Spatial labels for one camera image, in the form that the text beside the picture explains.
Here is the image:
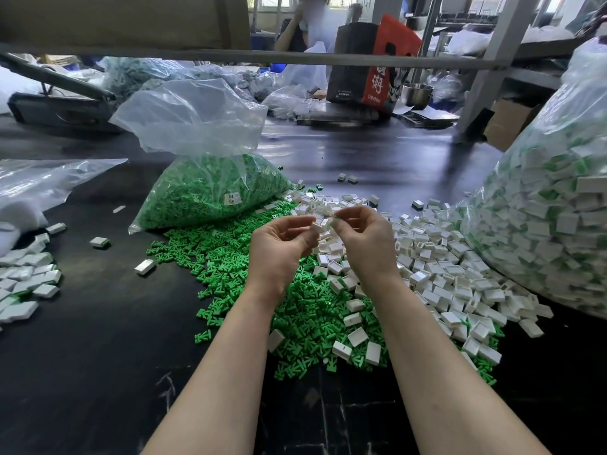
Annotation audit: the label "brown board panel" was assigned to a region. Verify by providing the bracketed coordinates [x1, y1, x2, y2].
[0, 0, 252, 48]

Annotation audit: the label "metal bowl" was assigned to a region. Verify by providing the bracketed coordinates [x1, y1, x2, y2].
[403, 83, 436, 108]

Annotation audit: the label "person's left forearm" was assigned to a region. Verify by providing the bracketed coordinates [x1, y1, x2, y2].
[142, 293, 281, 455]

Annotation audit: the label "empty clear plastic bag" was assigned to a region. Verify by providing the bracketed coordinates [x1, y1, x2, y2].
[0, 158, 127, 257]

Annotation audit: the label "black table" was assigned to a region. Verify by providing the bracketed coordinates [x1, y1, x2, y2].
[0, 75, 607, 455]

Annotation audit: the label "person's right forearm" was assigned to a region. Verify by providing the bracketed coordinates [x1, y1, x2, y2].
[365, 279, 551, 455]

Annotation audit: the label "large bag of white caps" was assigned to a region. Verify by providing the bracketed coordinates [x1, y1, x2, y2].
[460, 37, 607, 320]

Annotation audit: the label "crumpled white plastic bag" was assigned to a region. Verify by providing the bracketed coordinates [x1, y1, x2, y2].
[261, 85, 314, 121]

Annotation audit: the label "cardboard box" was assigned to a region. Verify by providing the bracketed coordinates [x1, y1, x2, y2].
[484, 97, 546, 152]

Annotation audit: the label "white bags on shelf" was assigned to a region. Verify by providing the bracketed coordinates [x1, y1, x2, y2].
[441, 25, 575, 55]

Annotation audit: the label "white plastic sheet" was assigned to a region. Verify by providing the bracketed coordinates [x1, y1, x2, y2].
[0, 66, 39, 114]

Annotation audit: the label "black and red box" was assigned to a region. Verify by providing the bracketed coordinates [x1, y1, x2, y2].
[327, 14, 423, 112]

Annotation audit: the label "pile of assembled white pieces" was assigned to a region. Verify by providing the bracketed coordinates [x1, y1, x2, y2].
[0, 221, 68, 326]

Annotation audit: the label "person's right hand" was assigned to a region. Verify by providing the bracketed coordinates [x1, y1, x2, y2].
[332, 204, 404, 298]

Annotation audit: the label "grey metal shelf frame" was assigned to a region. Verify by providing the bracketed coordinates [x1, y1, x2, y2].
[0, 0, 607, 140]

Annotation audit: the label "pile of green parts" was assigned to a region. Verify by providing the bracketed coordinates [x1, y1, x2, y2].
[145, 198, 499, 387]

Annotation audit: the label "pile of white plastic caps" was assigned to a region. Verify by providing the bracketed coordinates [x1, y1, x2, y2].
[267, 186, 556, 368]

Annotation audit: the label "person's left hand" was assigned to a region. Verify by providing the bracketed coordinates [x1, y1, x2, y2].
[245, 215, 322, 309]

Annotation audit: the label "bag of green clips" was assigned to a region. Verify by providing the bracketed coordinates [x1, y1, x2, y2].
[111, 78, 292, 235]

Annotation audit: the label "clear bag of pale parts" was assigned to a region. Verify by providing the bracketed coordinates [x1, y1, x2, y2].
[99, 56, 252, 100]

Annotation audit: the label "white paper sheets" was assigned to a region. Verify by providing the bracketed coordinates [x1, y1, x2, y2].
[393, 104, 461, 127]

